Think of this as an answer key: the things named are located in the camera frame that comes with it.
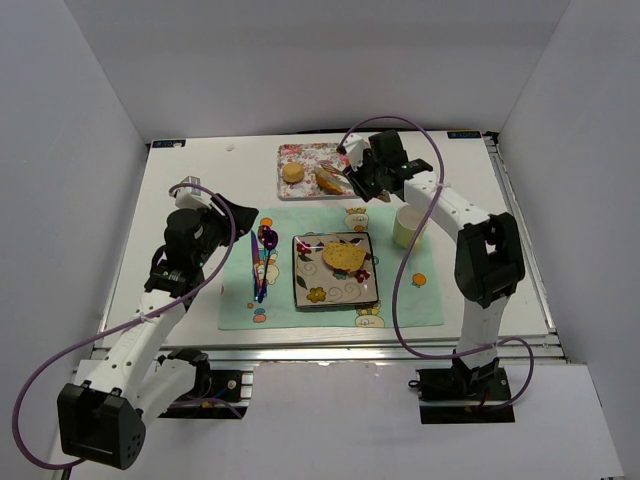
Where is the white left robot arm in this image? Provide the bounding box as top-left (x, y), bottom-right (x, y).
top-left (57, 194), bottom-right (258, 470)

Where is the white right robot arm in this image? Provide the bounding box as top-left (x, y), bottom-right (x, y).
top-left (338, 130), bottom-right (525, 378)

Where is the mint green cartoon placemat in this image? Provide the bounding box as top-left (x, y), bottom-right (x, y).
top-left (219, 205), bottom-right (444, 331)

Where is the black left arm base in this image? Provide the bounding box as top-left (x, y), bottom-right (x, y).
top-left (149, 348), bottom-right (250, 420)

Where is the round yellow bun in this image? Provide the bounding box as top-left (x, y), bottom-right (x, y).
top-left (281, 162), bottom-right (305, 184)

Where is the floral rectangular tray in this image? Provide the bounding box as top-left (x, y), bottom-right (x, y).
top-left (276, 143), bottom-right (357, 201)

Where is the light green mug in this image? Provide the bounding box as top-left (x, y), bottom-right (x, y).
top-left (392, 205), bottom-right (424, 249)

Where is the square floral ceramic plate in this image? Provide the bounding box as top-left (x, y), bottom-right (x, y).
top-left (292, 231), bottom-right (380, 310)

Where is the orange-brown bread slice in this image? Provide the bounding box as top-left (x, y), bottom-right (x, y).
top-left (314, 166), bottom-right (353, 196)

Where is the black table label left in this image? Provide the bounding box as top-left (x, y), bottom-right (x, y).
top-left (151, 139), bottom-right (186, 149)

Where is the black table label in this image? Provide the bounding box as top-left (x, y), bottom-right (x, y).
top-left (447, 130), bottom-right (482, 140)
top-left (151, 139), bottom-right (186, 149)

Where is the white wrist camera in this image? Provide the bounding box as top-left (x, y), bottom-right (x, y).
top-left (169, 176), bottom-right (212, 210)
top-left (337, 133), bottom-right (369, 171)

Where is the yellow bread slice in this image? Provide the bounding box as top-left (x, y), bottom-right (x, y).
top-left (322, 242), bottom-right (367, 273)

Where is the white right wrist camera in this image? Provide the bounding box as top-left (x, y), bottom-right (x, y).
top-left (337, 133), bottom-right (369, 171)

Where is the black table label right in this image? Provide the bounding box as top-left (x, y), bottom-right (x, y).
top-left (447, 130), bottom-right (482, 140)

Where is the purple spoon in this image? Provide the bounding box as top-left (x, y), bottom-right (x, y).
top-left (258, 226), bottom-right (271, 303)
top-left (262, 229), bottom-right (279, 296)

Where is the aluminium table frame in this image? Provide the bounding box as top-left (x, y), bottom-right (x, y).
top-left (101, 132), bottom-right (565, 369)

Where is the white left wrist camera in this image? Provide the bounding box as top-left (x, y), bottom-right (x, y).
top-left (169, 176), bottom-right (212, 210)

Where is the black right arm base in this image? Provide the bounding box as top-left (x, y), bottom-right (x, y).
top-left (408, 367), bottom-right (515, 425)

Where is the purple spoon back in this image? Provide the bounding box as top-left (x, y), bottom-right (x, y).
top-left (258, 226), bottom-right (271, 303)

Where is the purple spoon front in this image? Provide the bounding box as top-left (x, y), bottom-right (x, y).
top-left (262, 229), bottom-right (279, 296)

